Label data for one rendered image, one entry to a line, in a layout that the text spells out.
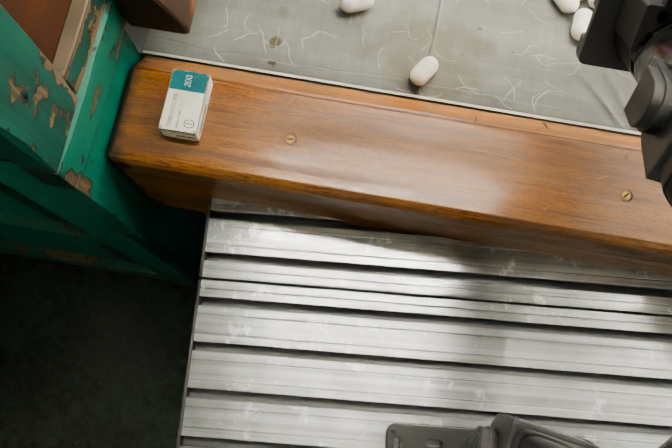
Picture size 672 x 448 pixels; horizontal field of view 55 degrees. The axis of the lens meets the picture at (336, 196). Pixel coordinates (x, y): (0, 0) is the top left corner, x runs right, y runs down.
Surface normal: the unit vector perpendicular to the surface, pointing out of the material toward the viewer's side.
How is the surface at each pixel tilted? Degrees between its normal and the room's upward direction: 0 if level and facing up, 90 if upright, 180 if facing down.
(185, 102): 0
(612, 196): 0
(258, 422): 0
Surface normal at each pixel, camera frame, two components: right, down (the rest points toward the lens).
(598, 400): 0.02, -0.25
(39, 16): 0.99, 0.16
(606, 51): -0.11, 0.55
